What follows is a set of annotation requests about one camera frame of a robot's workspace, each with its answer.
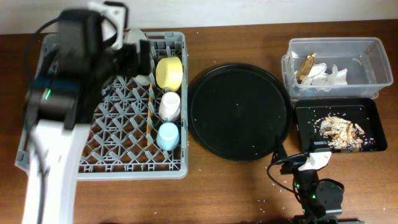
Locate food scraps pile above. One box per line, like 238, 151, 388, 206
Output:
308, 113, 376, 152

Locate yellow bowl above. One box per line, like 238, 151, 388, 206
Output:
155, 57, 183, 91

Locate pink plastic cup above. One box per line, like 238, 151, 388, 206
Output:
159, 91, 181, 121

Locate black rectangular waste tray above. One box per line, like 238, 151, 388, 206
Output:
294, 98, 387, 152

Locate grey plastic dishwasher rack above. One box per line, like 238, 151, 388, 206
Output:
14, 31, 189, 183

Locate wooden chopstick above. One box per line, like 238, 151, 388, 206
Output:
146, 93, 152, 147

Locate crumpled white plastic waste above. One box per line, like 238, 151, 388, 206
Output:
300, 63, 348, 91

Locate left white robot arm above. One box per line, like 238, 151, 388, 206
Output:
22, 1, 152, 223

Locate light blue plastic cup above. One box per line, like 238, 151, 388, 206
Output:
156, 122, 180, 151

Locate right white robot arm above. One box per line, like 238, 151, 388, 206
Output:
267, 137, 345, 223

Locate white round plate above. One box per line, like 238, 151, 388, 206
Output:
124, 28, 150, 86

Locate brown foil wrapper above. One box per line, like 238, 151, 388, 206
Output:
296, 52, 316, 84

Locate clear plastic waste bin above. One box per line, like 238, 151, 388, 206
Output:
282, 37, 394, 100

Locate round black tray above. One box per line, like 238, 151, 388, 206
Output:
188, 63, 293, 161

